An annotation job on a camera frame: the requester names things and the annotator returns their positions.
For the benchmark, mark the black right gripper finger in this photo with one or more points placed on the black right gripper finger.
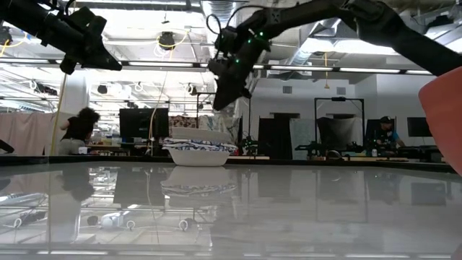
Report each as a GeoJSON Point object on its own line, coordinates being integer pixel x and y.
{"type": "Point", "coordinates": [232, 90]}

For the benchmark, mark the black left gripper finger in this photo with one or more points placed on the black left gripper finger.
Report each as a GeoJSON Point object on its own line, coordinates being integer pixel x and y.
{"type": "Point", "coordinates": [99, 61]}

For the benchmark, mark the blue patterned paper bowl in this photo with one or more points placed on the blue patterned paper bowl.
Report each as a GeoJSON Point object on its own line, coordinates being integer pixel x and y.
{"type": "Point", "coordinates": [216, 147]}
{"type": "Point", "coordinates": [180, 144]}
{"type": "Point", "coordinates": [198, 159]}
{"type": "Point", "coordinates": [169, 142]}

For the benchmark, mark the red plastic bowl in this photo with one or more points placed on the red plastic bowl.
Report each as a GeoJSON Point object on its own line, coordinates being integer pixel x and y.
{"type": "Point", "coordinates": [444, 119]}

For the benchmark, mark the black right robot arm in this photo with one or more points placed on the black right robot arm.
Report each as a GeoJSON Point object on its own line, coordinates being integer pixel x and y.
{"type": "Point", "coordinates": [397, 32]}

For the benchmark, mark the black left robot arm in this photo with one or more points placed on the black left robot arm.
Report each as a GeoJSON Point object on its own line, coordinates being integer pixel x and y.
{"type": "Point", "coordinates": [25, 18]}

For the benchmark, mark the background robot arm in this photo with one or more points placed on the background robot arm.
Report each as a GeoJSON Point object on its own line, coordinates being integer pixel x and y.
{"type": "Point", "coordinates": [249, 144]}

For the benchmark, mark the black cabinet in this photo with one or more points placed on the black cabinet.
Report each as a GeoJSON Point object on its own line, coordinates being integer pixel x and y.
{"type": "Point", "coordinates": [274, 137]}

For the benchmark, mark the black round ceiling fixture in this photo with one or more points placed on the black round ceiling fixture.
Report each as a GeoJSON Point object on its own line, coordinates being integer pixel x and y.
{"type": "Point", "coordinates": [166, 39]}

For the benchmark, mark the person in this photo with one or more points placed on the person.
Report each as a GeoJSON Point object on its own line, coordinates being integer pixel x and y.
{"type": "Point", "coordinates": [388, 135]}
{"type": "Point", "coordinates": [77, 130]}

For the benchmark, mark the black monitor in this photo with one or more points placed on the black monitor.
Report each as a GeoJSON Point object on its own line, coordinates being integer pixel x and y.
{"type": "Point", "coordinates": [370, 130]}
{"type": "Point", "coordinates": [137, 122]}
{"type": "Point", "coordinates": [413, 126]}

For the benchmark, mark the white panel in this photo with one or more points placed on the white panel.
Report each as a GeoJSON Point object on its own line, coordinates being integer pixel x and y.
{"type": "Point", "coordinates": [301, 137]}

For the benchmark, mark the pink curtain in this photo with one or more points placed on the pink curtain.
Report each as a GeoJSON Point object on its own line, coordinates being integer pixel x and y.
{"type": "Point", "coordinates": [25, 131]}

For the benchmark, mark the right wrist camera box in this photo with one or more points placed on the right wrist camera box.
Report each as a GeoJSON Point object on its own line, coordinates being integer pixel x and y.
{"type": "Point", "coordinates": [225, 41]}

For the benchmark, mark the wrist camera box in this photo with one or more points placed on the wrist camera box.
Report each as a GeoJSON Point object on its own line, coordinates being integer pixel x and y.
{"type": "Point", "coordinates": [225, 41]}
{"type": "Point", "coordinates": [86, 21]}

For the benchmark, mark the black gantry frame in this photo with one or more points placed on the black gantry frame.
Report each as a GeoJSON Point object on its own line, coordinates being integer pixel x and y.
{"type": "Point", "coordinates": [205, 93]}
{"type": "Point", "coordinates": [339, 98]}

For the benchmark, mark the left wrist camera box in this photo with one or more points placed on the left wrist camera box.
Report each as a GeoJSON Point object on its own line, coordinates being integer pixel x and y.
{"type": "Point", "coordinates": [86, 21]}

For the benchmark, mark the silver ventilation duct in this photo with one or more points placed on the silver ventilation duct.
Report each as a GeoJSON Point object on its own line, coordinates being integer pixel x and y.
{"type": "Point", "coordinates": [307, 50]}
{"type": "Point", "coordinates": [223, 7]}

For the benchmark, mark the black aluminium table frame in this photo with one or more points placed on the black aluminium table frame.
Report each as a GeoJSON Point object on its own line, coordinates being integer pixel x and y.
{"type": "Point", "coordinates": [108, 159]}

